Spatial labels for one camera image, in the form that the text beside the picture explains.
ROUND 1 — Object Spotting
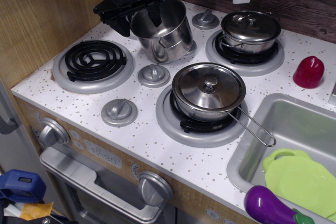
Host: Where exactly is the front left black coil burner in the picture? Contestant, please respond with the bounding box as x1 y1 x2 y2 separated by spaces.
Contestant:
52 40 134 94

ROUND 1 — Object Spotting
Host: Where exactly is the grey fridge door handle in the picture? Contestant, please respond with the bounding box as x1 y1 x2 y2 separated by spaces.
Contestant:
0 79 19 135

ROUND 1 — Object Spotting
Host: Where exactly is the steel lid on rear pot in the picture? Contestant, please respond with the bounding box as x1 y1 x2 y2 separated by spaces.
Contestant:
221 10 281 42

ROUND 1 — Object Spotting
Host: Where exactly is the grey oven dial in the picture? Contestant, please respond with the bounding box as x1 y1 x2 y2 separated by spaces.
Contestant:
138 170 173 207
39 117 70 147

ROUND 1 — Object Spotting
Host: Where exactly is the tall steel pot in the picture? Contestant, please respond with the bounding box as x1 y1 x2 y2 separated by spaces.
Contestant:
130 0 193 64

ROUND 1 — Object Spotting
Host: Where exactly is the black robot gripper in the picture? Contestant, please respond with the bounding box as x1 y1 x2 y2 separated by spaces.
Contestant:
93 0 163 37

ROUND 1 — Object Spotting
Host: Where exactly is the front right black burner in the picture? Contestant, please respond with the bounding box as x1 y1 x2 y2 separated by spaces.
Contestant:
155 87 248 148

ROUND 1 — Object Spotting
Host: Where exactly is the yellow tape piece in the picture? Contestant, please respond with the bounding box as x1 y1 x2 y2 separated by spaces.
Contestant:
19 202 54 220

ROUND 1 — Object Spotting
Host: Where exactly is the right grey oven dial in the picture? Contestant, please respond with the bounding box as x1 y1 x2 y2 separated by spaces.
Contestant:
138 170 173 207

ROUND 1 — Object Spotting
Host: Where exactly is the oven clock display panel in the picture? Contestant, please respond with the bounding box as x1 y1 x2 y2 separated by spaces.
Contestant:
84 140 122 169

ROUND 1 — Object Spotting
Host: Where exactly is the front grey stovetop knob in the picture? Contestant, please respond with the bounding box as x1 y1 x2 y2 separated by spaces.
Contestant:
101 99 138 127

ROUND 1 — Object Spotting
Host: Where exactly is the grey toy sink basin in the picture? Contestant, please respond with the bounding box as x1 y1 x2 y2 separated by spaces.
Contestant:
227 94 335 192

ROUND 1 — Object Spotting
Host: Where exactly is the steel saucepan with long handle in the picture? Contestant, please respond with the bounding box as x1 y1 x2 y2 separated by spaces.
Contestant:
172 62 277 147

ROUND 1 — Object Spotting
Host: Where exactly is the blue clamp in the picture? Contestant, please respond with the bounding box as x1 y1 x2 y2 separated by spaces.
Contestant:
1 169 46 203

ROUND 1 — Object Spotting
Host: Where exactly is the steel saucepan lid with knob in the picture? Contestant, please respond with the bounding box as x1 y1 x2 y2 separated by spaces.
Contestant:
172 62 246 111

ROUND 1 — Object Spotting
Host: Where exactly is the green plastic plate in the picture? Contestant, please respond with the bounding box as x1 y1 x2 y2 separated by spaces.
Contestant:
262 148 335 221

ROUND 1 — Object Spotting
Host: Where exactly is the middle grey stovetop knob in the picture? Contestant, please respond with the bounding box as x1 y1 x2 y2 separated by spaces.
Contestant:
138 64 171 88

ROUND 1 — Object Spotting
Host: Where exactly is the steel two-handled pot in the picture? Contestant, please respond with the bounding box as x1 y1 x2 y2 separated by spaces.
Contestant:
218 10 281 54

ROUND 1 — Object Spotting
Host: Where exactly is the red toy pepper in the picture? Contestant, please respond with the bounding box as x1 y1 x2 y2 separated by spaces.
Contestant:
292 56 324 89

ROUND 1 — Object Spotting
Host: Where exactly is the grey stovetop knob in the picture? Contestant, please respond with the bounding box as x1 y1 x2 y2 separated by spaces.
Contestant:
192 9 219 30
138 64 171 88
101 99 138 127

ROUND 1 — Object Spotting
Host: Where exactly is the grey oven door handle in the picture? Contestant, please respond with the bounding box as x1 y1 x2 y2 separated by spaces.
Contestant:
40 147 165 223

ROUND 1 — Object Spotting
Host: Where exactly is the rear right black burner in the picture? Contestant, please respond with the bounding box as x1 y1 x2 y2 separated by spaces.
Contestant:
205 31 285 77

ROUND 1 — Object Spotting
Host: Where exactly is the purple toy eggplant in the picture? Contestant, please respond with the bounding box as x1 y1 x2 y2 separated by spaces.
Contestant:
244 185 314 224

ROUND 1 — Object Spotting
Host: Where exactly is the rear grey stovetop knob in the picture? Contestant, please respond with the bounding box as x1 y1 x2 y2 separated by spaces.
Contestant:
192 9 219 30

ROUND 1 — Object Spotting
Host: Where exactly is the left grey oven dial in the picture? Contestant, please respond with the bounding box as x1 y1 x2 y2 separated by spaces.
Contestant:
39 117 70 147

